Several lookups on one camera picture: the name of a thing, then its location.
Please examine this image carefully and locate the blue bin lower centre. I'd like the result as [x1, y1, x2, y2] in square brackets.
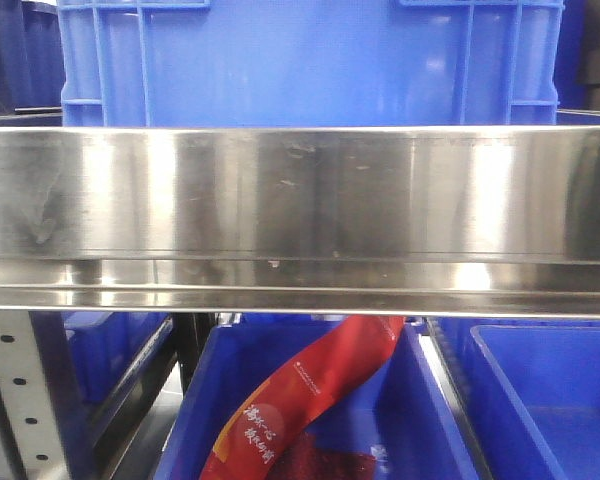
[154, 321, 478, 479]

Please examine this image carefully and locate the blue bin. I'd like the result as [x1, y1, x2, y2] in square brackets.
[437, 317, 600, 479]
[154, 321, 478, 479]
[61, 311, 167, 404]

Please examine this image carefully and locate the blue bin lower left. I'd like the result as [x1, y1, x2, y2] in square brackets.
[61, 311, 167, 404]

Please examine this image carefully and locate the blue bin lower right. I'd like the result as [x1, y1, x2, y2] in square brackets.
[437, 317, 600, 479]

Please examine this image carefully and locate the red printed snack bag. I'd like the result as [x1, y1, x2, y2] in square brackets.
[200, 315, 405, 479]

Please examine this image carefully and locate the large blue plastic crate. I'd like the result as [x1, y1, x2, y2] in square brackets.
[58, 1, 564, 127]

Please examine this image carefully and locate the perforated metal shelf upright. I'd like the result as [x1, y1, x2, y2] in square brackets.
[0, 310, 70, 479]

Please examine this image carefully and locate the stainless steel shelf rail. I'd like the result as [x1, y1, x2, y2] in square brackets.
[0, 126, 600, 318]

